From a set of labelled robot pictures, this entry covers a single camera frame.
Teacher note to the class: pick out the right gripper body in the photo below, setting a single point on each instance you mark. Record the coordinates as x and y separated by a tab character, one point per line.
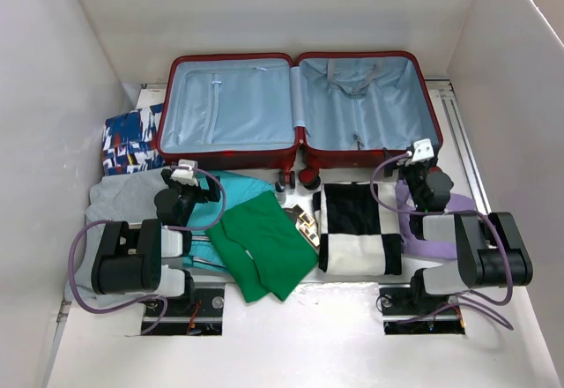
414	174

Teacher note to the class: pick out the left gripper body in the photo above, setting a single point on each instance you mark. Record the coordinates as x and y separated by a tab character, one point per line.
189	195

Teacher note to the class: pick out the purple t-shirt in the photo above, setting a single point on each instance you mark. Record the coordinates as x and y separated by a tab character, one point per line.
421	248

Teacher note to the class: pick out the teal shorts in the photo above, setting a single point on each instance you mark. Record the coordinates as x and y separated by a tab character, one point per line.
239	189

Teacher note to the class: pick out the black white checkered blanket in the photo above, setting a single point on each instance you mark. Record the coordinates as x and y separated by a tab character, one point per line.
358	236

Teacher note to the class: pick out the green t-shirt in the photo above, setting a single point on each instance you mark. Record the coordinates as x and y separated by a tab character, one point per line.
262	249

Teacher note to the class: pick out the small clear bottle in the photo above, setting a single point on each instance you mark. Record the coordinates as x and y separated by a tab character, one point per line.
280	192

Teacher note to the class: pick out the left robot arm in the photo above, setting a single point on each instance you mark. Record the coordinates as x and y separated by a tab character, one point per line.
146	222

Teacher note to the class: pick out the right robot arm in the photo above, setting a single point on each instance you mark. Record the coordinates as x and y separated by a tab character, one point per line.
429	282

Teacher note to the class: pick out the blue white patterned garment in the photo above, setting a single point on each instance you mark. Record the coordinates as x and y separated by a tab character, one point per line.
129	142

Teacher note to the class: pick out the red open suitcase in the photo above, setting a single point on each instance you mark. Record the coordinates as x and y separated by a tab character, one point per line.
298	116

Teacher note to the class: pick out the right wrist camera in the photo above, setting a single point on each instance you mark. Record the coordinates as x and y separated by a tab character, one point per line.
422	150

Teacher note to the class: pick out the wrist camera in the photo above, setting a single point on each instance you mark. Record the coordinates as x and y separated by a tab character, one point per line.
184	173
422	150

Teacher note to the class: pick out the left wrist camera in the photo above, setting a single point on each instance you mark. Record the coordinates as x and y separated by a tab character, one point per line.
184	173

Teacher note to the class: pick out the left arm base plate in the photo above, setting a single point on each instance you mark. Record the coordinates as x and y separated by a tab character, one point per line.
194	317

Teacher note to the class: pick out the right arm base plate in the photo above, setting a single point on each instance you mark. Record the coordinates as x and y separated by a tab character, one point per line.
403	315

